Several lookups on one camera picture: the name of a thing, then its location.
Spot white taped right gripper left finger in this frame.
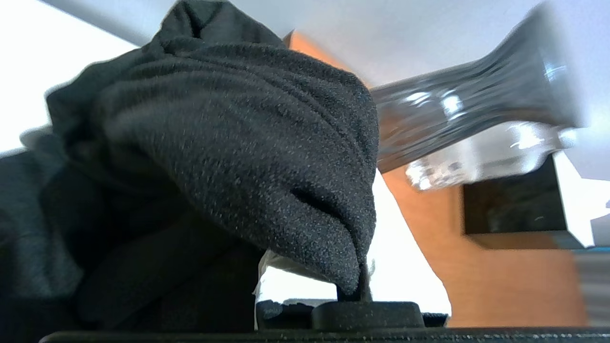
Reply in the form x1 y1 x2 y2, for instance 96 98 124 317
252 249 291 330

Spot black garment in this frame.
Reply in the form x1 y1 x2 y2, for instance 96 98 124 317
0 0 381 334

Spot small clear glass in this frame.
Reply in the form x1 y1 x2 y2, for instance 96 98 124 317
405 120 580 192

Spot black box on desk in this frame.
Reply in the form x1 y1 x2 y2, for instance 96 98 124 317
461 151 589 251

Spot brown wooden desk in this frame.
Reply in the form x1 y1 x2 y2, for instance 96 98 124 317
284 30 594 329

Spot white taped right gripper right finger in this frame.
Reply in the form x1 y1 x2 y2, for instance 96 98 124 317
365 259 378 302

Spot dark ribbed glass vase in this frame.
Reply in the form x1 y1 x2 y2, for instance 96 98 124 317
369 4 589 174

